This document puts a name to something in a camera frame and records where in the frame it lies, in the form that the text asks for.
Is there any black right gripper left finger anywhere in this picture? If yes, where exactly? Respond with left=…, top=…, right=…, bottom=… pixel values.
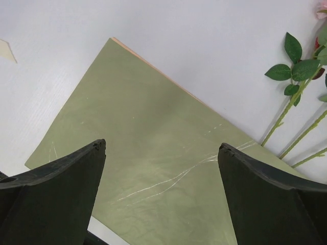
left=1, top=139, right=106, bottom=244

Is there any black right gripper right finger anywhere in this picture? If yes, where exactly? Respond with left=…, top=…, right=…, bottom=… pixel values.
left=218, top=143, right=326, bottom=245

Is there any green wrapping paper sheet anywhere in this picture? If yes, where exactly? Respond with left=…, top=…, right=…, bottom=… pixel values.
left=26, top=39, right=296, bottom=245

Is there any cream ribbon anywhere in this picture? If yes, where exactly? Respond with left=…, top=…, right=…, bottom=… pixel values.
left=0, top=39, right=17, bottom=63

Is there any white rose stem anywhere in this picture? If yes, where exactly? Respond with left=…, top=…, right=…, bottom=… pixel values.
left=291, top=148, right=327, bottom=168

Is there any pink rose stem middle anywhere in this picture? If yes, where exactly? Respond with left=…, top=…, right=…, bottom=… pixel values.
left=279, top=109, right=326, bottom=159

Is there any pink rose stem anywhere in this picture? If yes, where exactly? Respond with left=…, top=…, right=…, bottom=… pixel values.
left=279, top=109, right=326, bottom=159
left=261, top=26, right=326, bottom=146

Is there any pink rose stem left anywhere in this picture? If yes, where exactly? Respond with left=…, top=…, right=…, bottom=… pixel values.
left=261, top=26, right=326, bottom=146

